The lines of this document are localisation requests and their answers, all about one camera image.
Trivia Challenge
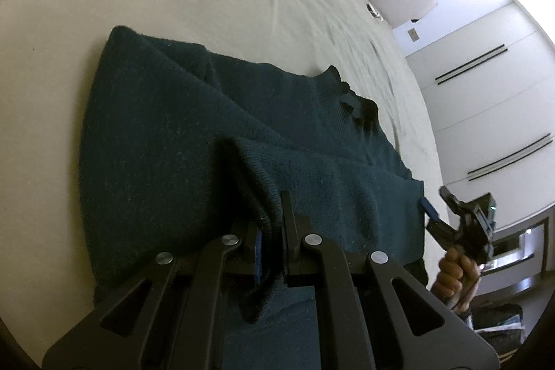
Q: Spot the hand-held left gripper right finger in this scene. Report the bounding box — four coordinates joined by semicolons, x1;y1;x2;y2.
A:
280;190;500;370

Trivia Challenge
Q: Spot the person's right hand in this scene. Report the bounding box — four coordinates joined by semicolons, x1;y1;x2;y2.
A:
433;246;483;310

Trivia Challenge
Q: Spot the dark folded cloth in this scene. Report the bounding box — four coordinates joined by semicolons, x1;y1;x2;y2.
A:
470;303;529;366

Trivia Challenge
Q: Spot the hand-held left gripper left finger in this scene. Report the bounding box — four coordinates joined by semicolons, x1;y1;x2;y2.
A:
42;221;263;370

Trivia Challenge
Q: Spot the dark teal knit sweater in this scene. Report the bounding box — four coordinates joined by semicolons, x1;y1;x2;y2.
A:
79;25;430;370

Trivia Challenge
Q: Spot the white wardrobe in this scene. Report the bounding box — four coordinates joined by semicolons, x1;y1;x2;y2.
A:
405;0;555;236

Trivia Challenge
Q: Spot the black wardrobe handle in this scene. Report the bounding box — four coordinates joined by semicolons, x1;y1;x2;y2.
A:
435;44;506;81
436;48;507;85
467;134;552;175
469;141;554;182

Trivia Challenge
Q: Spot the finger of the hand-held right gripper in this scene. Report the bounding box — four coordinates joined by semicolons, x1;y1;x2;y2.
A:
419;197;461;250
439;186;472;216

